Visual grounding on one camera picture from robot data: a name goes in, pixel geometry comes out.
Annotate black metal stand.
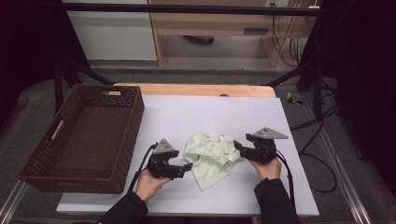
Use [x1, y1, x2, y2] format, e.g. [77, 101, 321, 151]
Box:
[52, 55, 115, 115]
[262, 12, 325, 120]

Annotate black horizontal frame bar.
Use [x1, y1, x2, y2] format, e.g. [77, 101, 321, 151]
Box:
[60, 2, 325, 17]

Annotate hanging desk cables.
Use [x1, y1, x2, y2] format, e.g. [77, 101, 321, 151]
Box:
[270, 13, 302, 68]

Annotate black curtain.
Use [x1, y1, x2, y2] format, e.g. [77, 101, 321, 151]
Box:
[0, 0, 92, 132]
[320, 0, 396, 194]

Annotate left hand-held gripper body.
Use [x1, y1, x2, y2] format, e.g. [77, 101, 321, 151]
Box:
[146, 138, 185, 180]

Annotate person's left hand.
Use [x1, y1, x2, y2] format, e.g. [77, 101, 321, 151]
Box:
[134, 168, 171, 203]

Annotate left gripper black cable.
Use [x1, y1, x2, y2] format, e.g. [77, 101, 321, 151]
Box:
[127, 143, 159, 194]

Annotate white cabinet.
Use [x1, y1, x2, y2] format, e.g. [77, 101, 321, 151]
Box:
[61, 0, 158, 62]

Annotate black floor cables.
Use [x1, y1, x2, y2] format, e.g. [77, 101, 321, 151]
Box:
[289, 77, 340, 194]

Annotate person's right hand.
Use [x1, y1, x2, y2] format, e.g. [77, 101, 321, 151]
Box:
[248, 157, 283, 182]

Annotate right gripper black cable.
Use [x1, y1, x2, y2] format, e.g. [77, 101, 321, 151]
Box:
[275, 150, 296, 206]

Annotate light wooden desk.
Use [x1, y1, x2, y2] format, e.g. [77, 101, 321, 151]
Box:
[148, 0, 321, 68]

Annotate brown woven basket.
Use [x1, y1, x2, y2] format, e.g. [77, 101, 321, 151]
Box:
[17, 83, 146, 194]

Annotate yellow black tape piece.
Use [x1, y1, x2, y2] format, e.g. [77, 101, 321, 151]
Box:
[286, 91, 304, 106]

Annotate aluminium rail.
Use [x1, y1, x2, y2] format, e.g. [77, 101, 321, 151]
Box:
[0, 180, 29, 224]
[320, 129, 373, 224]

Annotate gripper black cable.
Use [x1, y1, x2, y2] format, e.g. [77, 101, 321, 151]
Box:
[127, 143, 159, 194]
[275, 150, 296, 206]

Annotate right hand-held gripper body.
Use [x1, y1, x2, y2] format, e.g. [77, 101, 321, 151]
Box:
[242, 126, 290, 165]

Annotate light green baby shirt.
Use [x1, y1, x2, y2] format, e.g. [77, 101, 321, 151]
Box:
[182, 132, 246, 191]

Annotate white table cover sheet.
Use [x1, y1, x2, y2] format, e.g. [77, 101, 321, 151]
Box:
[56, 94, 320, 217]

